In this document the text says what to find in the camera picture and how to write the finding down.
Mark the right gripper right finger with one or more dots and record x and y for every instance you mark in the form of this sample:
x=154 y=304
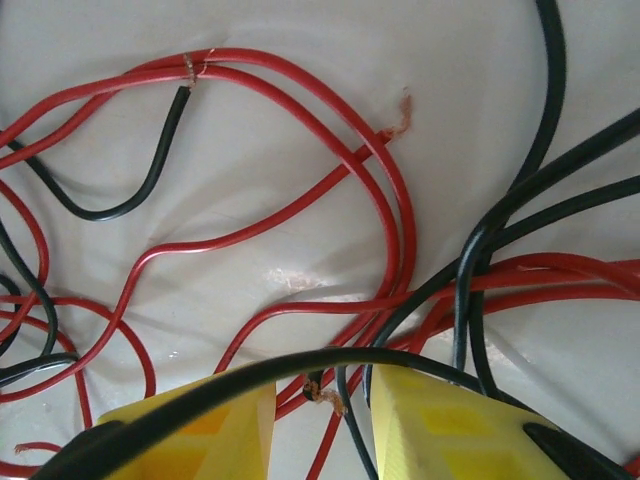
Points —
x=450 y=440

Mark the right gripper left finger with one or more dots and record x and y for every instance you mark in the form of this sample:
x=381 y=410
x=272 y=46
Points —
x=225 y=440

